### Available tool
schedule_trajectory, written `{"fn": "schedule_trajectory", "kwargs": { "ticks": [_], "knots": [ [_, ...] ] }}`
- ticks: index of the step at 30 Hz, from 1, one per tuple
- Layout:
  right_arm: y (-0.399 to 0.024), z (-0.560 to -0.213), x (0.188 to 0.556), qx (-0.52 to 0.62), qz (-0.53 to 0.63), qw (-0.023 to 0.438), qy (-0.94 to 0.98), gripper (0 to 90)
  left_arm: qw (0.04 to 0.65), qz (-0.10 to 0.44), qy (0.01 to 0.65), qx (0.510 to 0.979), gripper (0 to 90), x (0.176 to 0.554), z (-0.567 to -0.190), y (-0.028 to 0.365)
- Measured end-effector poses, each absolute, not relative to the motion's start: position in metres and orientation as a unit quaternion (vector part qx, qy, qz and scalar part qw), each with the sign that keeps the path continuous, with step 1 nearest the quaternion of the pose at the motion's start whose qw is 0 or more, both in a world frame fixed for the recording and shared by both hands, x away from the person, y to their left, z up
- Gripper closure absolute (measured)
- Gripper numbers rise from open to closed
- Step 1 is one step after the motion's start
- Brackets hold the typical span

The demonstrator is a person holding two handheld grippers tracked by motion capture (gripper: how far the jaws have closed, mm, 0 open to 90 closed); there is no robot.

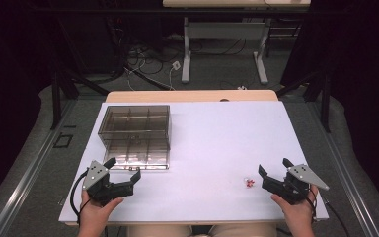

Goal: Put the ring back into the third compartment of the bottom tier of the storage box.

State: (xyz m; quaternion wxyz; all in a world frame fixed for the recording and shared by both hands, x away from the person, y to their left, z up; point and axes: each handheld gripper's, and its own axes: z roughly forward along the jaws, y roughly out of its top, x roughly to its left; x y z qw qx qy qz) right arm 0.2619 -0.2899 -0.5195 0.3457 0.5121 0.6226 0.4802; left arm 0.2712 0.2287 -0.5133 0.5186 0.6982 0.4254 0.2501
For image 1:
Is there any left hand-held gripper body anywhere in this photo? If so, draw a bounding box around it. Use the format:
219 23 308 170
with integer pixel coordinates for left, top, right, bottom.
82 160 135 205

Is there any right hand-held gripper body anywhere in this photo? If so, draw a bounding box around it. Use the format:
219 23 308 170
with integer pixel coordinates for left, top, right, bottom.
262 163 331 205

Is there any clear plastic compartment box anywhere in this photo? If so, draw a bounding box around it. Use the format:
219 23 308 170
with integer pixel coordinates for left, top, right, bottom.
97 105 173 171

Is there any person's right hand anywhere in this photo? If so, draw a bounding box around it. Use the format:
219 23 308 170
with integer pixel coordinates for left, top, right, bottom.
270 184 320 237

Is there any person's left hand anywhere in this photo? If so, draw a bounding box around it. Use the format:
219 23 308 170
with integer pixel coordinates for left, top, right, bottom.
77 190 125 237

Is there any person's left leg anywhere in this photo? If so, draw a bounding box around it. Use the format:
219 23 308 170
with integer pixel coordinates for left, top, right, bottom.
125 224 193 237

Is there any person's leg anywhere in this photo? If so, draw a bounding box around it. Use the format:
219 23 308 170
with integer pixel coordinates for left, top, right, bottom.
125 224 193 237
208 222 278 237

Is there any person's right leg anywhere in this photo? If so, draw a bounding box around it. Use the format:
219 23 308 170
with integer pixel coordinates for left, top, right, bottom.
208 222 278 237

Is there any black metal stand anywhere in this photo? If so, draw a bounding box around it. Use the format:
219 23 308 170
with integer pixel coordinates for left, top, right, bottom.
49 18 111 131
275 70 332 133

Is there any white desk with metal legs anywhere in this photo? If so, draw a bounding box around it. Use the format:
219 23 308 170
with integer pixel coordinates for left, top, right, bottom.
162 0 312 85

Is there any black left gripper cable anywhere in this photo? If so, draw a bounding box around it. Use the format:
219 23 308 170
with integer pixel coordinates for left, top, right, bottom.
69 169 92 226

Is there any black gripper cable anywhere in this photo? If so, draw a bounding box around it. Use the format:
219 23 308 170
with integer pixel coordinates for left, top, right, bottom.
69 169 92 226
309 189 351 237

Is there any metal floor rail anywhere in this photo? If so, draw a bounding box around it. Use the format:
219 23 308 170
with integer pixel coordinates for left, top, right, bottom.
307 100 379 237
0 98 77 237

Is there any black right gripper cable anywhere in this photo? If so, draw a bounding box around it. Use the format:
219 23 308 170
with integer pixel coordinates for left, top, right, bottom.
309 189 351 237

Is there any white floor cable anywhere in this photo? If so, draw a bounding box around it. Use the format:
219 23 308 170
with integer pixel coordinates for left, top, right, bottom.
168 67 176 91

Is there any black floor cable tangle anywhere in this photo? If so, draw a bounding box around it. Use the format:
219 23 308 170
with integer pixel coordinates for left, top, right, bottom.
107 16 179 92

